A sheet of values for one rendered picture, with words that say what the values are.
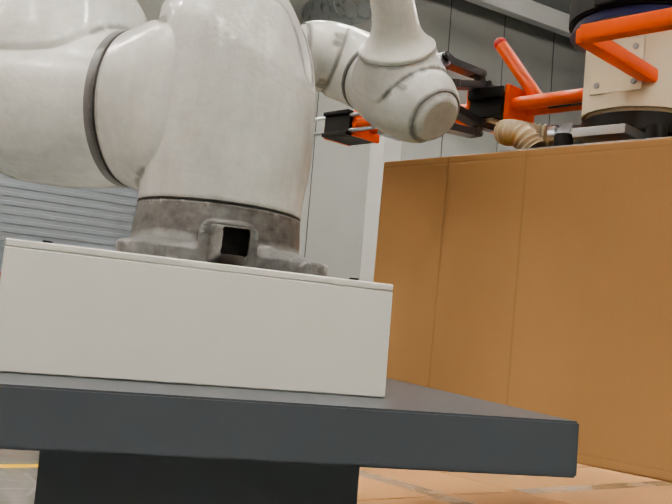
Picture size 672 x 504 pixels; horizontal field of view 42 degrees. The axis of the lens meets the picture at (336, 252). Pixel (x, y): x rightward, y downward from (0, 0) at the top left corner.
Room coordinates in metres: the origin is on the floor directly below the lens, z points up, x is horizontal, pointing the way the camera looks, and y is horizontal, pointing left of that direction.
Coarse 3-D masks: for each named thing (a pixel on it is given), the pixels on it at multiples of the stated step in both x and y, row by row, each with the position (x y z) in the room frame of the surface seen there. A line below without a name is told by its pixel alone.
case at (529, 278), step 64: (384, 192) 1.33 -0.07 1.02; (448, 192) 1.24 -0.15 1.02; (512, 192) 1.17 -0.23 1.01; (576, 192) 1.10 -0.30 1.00; (640, 192) 1.04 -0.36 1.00; (384, 256) 1.32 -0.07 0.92; (448, 256) 1.24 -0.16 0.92; (512, 256) 1.16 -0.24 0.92; (576, 256) 1.09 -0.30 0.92; (640, 256) 1.03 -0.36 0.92; (448, 320) 1.23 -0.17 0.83; (512, 320) 1.16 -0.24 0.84; (576, 320) 1.09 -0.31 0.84; (640, 320) 1.03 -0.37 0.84; (448, 384) 1.23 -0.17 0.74; (512, 384) 1.15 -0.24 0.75; (576, 384) 1.09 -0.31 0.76; (640, 384) 1.03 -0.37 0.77; (640, 448) 1.03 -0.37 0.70
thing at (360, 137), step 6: (354, 120) 1.64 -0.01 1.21; (354, 126) 1.64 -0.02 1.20; (354, 132) 1.64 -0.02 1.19; (360, 132) 1.65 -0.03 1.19; (366, 132) 1.66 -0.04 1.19; (324, 138) 1.69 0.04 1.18; (330, 138) 1.68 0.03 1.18; (336, 138) 1.68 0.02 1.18; (342, 138) 1.67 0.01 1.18; (348, 138) 1.67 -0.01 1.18; (354, 138) 1.66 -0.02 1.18; (360, 138) 1.66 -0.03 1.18; (366, 138) 1.66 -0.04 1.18; (372, 138) 1.67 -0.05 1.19; (378, 138) 1.69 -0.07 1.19; (342, 144) 1.73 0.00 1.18; (348, 144) 1.72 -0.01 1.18; (354, 144) 1.72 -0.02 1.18; (360, 144) 1.71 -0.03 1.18
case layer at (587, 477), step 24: (360, 480) 1.60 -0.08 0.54; (384, 480) 1.62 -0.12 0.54; (408, 480) 1.64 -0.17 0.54; (432, 480) 1.67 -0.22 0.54; (456, 480) 1.69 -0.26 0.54; (480, 480) 1.72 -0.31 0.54; (504, 480) 1.74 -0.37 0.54; (528, 480) 1.77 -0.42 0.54; (552, 480) 1.80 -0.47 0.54; (576, 480) 1.83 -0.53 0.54; (600, 480) 1.85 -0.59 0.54; (624, 480) 1.88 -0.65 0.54; (648, 480) 1.92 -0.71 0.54
